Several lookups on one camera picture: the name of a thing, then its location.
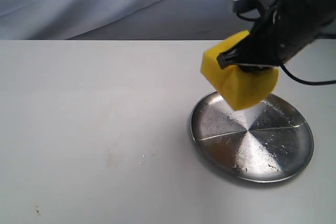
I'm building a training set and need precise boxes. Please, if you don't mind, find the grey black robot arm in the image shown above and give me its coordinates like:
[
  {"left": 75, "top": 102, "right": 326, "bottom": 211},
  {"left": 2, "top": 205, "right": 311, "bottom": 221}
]
[{"left": 217, "top": 0, "right": 335, "bottom": 71}]

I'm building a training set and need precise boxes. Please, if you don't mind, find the black cable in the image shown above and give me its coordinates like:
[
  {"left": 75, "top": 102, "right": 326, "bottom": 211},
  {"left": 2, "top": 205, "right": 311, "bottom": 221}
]
[{"left": 235, "top": 0, "right": 336, "bottom": 86}]

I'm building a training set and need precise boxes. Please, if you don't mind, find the yellow sponge block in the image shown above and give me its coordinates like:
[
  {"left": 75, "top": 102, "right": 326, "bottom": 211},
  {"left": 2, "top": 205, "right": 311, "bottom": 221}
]
[{"left": 200, "top": 30, "right": 279, "bottom": 111}]

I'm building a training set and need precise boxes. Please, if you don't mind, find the round steel plate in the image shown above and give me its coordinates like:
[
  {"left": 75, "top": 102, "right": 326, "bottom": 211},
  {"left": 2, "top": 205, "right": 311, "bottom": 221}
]
[{"left": 190, "top": 92, "right": 314, "bottom": 183}]

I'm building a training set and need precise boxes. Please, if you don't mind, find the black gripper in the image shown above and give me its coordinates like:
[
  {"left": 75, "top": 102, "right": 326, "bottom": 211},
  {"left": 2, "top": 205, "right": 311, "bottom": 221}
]
[{"left": 216, "top": 0, "right": 333, "bottom": 72}]

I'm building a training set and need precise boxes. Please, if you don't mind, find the grey-blue fabric backdrop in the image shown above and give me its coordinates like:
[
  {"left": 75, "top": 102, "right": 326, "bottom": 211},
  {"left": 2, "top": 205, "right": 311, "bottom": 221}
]
[{"left": 1, "top": 0, "right": 250, "bottom": 40}]

